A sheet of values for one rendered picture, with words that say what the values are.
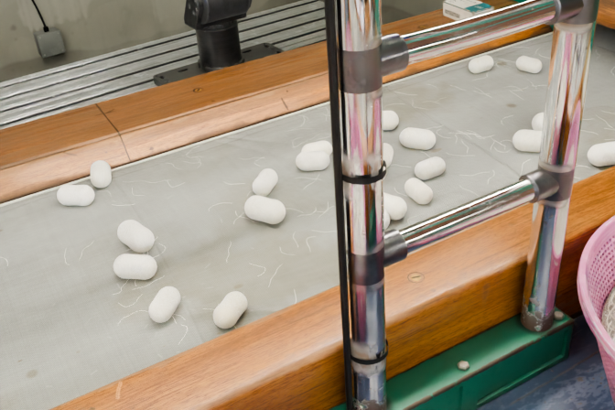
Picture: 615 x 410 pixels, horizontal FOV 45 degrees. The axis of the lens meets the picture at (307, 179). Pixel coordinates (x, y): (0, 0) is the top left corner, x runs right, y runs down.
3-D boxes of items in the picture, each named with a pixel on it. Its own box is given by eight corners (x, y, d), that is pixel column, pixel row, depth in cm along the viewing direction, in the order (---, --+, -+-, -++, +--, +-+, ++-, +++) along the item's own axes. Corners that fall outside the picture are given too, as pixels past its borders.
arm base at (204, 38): (285, 9, 109) (262, -1, 114) (162, 44, 100) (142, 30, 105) (290, 59, 113) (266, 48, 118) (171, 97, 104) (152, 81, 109)
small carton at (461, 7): (442, 15, 98) (443, 0, 97) (462, 9, 99) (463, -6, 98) (472, 27, 94) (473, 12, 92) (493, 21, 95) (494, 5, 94)
